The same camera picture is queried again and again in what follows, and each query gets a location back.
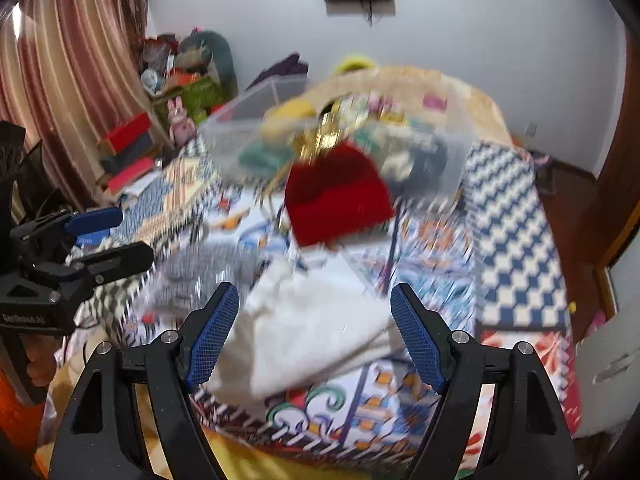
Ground black white zigzag cloth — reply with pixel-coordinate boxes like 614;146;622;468
75;275;151;332

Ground yellow plush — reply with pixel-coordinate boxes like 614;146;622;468
335;55;378;75

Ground white plastic object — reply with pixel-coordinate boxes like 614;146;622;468
575;305;640;436

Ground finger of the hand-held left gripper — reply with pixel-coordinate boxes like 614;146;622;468
65;241;155;286
10;207;124;248

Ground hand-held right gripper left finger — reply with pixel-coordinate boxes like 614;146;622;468
47;281;241;480

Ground red cloth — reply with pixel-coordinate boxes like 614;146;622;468
284;144;396;248

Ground orange floral sheet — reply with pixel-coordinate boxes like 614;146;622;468
475;329;583;461

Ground wooden door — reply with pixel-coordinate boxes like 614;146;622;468
595;30;640;311

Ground dark purple clothing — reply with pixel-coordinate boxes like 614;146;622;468
247;52;308;91

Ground green bag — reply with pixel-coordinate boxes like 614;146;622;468
181;77;225;113

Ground black box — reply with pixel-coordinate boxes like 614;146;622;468
100;135;157;172

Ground gold ornament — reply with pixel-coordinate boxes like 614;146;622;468
295;105;351;161

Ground blue white chevron blanket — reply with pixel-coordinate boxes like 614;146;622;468
462;140;571;331

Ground green cloth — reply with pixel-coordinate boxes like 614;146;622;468
237;142;291;171

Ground pink rabbit plush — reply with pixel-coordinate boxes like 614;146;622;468
167;97;198;143

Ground clear plastic storage box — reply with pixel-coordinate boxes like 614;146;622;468
200;77;473;196

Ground dark grey cloth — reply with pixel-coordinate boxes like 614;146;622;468
400;135;448;181

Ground person's left hand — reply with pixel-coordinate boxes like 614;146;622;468
22;332;65;392

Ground beige blanket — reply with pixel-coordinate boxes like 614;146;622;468
310;65;511;146

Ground yellow cloth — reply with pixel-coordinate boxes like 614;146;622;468
262;97;321;136

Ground yellow blanket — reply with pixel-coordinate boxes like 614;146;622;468
200;427;416;480

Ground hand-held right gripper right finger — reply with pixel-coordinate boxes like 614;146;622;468
390;282;581;480

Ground orange cloth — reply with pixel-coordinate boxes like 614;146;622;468
0;375;51;463

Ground red striped curtain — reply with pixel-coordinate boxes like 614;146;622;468
0;0;166;211

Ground red box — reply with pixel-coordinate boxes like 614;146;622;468
100;112;153;153
107;157;157;192

